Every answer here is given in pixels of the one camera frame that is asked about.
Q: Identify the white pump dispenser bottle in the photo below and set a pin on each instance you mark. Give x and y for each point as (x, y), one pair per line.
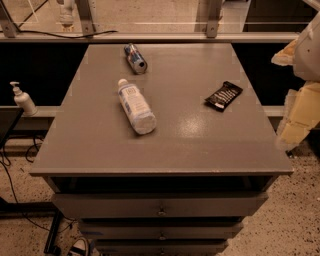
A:
(23, 100)

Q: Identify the grey drawer cabinet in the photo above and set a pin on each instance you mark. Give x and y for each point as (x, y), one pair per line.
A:
(208, 169)

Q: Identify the grey metal rail frame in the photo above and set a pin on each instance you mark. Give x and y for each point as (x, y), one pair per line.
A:
(97, 21)

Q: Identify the sneaker shoe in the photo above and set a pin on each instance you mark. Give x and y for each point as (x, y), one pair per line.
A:
(79, 248)

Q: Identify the black snack packet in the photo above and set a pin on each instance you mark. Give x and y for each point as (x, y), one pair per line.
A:
(224, 96)

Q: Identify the clear plastic water bottle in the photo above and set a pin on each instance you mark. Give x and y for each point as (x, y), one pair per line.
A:
(138, 111)

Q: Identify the white object behind rail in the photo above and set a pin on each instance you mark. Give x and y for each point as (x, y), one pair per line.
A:
(66, 12)

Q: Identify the black stand leg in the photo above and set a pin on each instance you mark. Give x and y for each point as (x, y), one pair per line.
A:
(51, 249)

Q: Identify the drawer knob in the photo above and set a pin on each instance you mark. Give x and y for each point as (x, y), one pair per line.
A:
(162, 237)
(162, 212)

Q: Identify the top drawer knob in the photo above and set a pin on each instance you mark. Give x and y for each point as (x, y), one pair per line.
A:
(162, 212)

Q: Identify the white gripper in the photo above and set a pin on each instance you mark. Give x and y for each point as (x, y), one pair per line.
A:
(309, 53)

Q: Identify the blue silver drink can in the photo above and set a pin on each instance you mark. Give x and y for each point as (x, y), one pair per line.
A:
(135, 59)

